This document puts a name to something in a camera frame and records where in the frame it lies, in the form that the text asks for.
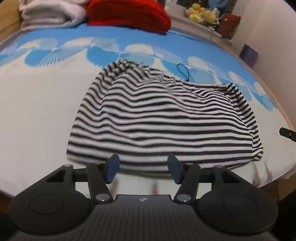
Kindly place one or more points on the red folded blanket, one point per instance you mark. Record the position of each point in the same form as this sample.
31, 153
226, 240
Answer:
143, 15

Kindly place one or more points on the cream folded blanket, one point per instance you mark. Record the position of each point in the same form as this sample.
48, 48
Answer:
51, 14

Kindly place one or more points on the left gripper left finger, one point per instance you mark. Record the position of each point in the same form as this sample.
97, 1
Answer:
100, 174

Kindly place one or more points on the black white striped garment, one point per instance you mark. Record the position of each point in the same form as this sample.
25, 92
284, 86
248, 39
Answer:
143, 115

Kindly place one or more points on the dark red plush toy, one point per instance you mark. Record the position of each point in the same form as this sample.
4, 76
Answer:
228, 25

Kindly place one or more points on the blue white patterned bedspread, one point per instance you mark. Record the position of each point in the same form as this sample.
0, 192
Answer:
45, 74

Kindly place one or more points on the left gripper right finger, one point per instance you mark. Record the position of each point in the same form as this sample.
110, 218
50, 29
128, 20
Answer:
187, 175

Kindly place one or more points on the purple box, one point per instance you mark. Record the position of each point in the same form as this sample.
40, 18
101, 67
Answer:
249, 55

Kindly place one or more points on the yellow plush toy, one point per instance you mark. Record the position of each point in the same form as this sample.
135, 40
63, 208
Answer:
200, 15

